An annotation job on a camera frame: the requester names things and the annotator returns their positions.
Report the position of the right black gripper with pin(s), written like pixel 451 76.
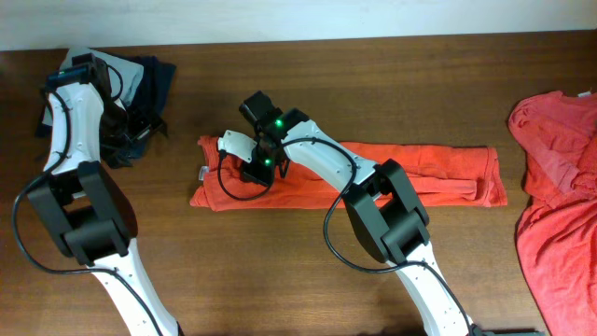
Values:
pixel 254 173

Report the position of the red printed soccer t-shirt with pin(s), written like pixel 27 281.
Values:
pixel 441 176

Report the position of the folded dark navy garment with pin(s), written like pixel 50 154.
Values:
pixel 141 81

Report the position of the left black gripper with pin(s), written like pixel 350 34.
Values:
pixel 145 123

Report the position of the red garment at right edge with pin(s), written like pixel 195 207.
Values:
pixel 556 233

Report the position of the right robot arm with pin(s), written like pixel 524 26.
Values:
pixel 387 216

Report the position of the folded light grey garment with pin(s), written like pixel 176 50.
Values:
pixel 91 81

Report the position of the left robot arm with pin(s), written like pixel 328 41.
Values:
pixel 86 214

